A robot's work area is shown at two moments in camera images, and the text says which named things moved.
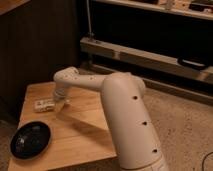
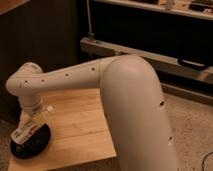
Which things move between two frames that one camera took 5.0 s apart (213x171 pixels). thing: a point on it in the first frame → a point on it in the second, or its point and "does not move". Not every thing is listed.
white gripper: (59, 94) → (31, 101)
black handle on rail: (191, 62) does not move
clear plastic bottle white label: (51, 105) → (27, 125)
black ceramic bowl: (31, 140) does not move
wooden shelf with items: (202, 9) does not move
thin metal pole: (90, 33) does not move
